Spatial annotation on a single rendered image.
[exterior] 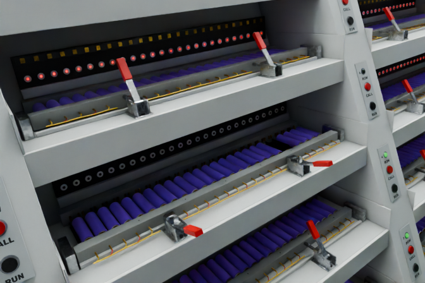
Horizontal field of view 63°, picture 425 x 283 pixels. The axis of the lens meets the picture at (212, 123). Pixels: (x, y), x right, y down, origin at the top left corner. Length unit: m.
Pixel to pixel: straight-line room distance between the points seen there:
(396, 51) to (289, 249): 0.53
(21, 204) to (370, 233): 0.66
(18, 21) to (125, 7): 0.14
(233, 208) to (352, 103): 0.35
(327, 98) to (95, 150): 0.53
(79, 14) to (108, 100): 0.13
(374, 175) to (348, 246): 0.16
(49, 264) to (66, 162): 0.12
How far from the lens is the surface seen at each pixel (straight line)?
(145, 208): 0.59
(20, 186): 0.46
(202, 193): 0.58
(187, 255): 0.54
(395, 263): 0.90
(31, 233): 0.47
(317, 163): 0.63
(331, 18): 0.78
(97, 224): 0.58
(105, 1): 0.53
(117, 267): 0.52
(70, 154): 0.47
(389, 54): 0.92
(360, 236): 0.82
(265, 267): 0.70
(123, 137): 0.49
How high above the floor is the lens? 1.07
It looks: 4 degrees down
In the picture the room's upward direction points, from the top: 17 degrees counter-clockwise
